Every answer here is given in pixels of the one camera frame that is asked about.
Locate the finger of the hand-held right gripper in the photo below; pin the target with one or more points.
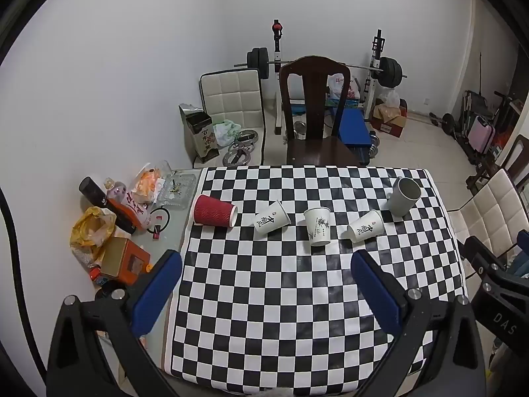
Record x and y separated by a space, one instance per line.
477 252
523 242

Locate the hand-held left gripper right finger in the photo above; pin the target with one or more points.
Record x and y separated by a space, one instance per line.
377 293

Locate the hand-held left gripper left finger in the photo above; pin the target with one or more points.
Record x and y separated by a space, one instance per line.
156 293

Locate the white calligraphy paper cup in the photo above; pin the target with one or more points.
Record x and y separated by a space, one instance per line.
365 227
270 220

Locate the red ribbed paper cup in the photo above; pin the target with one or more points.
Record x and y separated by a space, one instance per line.
214 216

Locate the white bamboo print paper cup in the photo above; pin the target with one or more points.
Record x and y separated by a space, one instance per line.
318 226

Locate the white quilted chair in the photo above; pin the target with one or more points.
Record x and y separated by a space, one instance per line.
496 211
231 95

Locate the gold orange box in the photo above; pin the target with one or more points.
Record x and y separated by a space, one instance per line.
122 260

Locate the orange printed packet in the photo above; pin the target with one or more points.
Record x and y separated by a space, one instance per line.
132 211

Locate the black white checkered mat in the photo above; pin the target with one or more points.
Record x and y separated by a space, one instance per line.
289 306

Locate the dark wooden chair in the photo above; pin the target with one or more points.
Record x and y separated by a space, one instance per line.
516 153
314 149

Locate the yellow plastic bag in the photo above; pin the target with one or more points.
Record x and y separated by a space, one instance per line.
91 231

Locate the grey ceramic mug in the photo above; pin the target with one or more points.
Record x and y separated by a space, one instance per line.
401 198

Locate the glass ashtray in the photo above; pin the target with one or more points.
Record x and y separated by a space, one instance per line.
177 188

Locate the clear bottle purple label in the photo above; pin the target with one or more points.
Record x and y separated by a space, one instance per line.
116 192

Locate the clear bag of orange snacks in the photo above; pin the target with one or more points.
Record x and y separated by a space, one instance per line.
148 182

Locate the pink suitcase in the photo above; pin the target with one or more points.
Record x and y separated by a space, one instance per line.
482 134

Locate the black bottle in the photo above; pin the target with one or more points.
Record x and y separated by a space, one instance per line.
91 190

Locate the black dumbbell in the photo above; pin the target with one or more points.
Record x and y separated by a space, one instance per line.
444 122

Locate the chrome dumbbell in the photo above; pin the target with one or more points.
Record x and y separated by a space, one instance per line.
374 147

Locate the cardboard box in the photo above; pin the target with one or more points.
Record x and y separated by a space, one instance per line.
390 124

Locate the chrome weight plate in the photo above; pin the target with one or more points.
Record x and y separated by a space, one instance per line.
248 135
239 146
235 159

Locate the black tea box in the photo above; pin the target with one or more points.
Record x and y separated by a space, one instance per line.
202 136

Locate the green white plastic bag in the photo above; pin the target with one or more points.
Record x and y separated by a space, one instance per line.
225 132

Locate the clear plastic bag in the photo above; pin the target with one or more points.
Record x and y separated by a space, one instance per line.
389 98

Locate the barbell with black plates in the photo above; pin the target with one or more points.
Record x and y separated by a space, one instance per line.
390 72

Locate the white red printed plastic bag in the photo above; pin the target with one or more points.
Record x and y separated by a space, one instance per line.
339 86

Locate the white weight bench rack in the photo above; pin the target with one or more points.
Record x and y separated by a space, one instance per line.
277 58

